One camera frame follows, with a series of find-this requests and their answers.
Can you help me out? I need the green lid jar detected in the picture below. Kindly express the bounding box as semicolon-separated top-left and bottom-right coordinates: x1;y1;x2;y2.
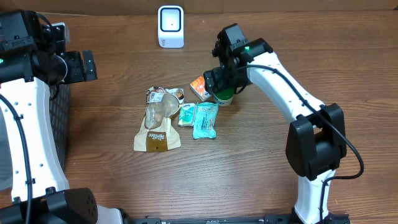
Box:
213;88;234;106

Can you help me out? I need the orange tissue pack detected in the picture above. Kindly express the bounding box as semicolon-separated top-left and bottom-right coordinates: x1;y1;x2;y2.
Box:
190;76;211;101

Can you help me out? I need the teal wet wipes pack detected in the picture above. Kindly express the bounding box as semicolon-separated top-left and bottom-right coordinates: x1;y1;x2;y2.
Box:
193;102;219;139

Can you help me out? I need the green tissue pack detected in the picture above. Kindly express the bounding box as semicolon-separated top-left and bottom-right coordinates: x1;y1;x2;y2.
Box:
178;103;197;127

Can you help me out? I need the brown white snack bag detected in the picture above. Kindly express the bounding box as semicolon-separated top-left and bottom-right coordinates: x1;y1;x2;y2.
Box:
133;86;185;152

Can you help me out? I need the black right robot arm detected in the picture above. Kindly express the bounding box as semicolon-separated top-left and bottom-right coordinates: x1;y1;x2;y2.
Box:
203;24;350;223

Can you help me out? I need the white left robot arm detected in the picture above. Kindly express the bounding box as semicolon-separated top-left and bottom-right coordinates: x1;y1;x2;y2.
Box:
1;10;129;223

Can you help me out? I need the white barcode scanner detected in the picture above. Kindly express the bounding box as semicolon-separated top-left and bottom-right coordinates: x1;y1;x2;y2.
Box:
157;5;185;49

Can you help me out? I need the grey plastic basket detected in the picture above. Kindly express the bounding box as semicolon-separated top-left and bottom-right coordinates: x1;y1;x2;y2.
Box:
1;85;70;190

